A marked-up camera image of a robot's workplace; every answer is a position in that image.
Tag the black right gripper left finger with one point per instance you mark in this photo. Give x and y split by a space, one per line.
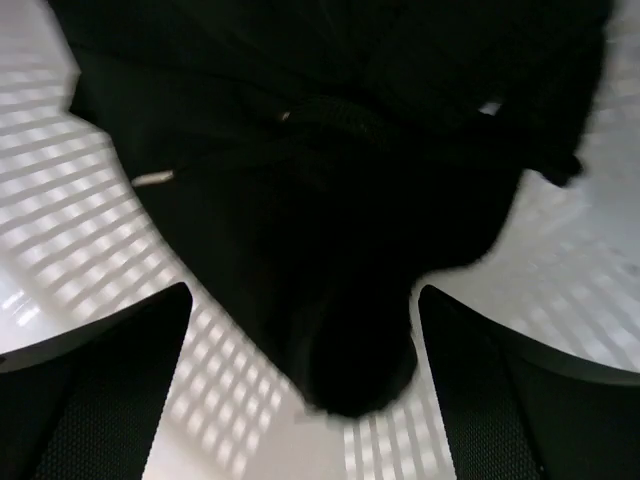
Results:
86 404

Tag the black shorts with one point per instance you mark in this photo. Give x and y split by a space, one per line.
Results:
309 161

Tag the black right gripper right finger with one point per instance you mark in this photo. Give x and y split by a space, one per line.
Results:
515 408

